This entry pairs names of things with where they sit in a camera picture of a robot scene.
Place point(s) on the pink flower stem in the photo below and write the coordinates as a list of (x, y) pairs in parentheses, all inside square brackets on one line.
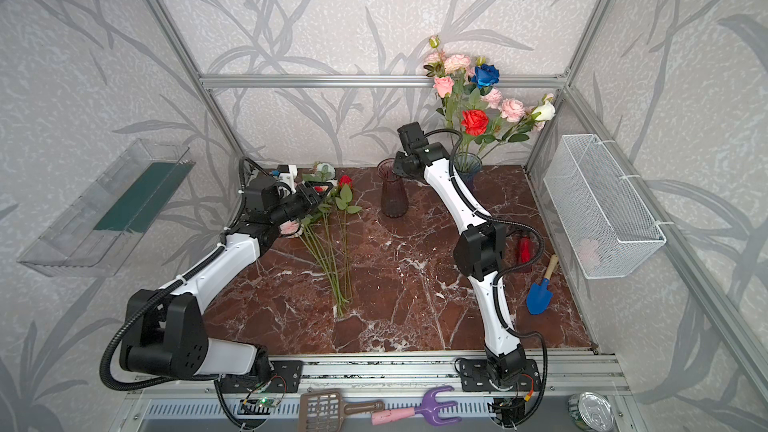
[(502, 126), (451, 91), (441, 63)]

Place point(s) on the large red rose stem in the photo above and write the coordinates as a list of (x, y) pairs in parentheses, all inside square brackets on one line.
[(474, 125)]

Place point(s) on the brown plastic scoop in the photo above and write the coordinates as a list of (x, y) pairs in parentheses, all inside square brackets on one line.
[(326, 410)]

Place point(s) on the metal tin can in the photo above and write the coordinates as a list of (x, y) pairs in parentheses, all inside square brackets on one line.
[(591, 411)]

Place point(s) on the purple glass vase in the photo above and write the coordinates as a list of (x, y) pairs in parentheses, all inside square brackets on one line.
[(468, 165)]

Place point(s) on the white wire mesh basket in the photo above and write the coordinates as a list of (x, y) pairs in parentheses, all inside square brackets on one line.
[(609, 227)]

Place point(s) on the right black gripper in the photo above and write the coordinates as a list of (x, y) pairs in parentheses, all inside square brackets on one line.
[(405, 165)]

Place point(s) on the blue rose stem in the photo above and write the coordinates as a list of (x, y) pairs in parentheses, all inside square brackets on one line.
[(485, 78)]

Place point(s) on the clear plastic wall shelf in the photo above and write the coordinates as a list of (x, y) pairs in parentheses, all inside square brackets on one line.
[(96, 234)]

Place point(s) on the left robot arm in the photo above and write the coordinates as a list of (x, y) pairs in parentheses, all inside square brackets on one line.
[(163, 338)]

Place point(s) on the blue garden trowel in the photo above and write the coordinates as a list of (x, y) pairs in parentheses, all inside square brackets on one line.
[(539, 296)]

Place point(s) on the white rose stem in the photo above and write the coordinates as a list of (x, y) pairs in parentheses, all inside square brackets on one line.
[(524, 120)]

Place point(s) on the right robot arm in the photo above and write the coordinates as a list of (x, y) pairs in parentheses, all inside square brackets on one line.
[(478, 253)]

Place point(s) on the bunch of artificial flowers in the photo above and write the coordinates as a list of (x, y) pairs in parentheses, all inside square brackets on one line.
[(324, 233)]

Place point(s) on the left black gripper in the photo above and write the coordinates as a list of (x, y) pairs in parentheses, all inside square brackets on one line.
[(308, 198)]

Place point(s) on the dark red glass vase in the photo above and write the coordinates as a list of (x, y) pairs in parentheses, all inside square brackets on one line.
[(394, 202)]

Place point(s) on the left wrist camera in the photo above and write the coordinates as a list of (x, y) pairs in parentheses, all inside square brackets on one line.
[(287, 174)]

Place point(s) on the purple pink garden fork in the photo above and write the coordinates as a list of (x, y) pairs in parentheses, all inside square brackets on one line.
[(429, 408)]

